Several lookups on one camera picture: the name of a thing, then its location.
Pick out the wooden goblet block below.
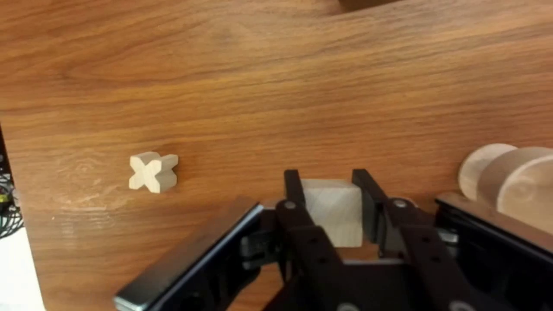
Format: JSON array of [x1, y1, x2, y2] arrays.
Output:
[[457, 141, 553, 236]]

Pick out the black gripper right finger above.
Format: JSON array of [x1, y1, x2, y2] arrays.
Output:
[[350, 167, 490, 311]]

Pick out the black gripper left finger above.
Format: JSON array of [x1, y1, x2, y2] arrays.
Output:
[[273, 167, 369, 311]]

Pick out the square wooden cube block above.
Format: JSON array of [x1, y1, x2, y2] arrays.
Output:
[[299, 177, 366, 248]]

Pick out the black cables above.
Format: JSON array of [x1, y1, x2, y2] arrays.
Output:
[[0, 127, 25, 238]]

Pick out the wooden cross block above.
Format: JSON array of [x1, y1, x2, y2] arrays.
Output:
[[126, 150, 179, 194]]

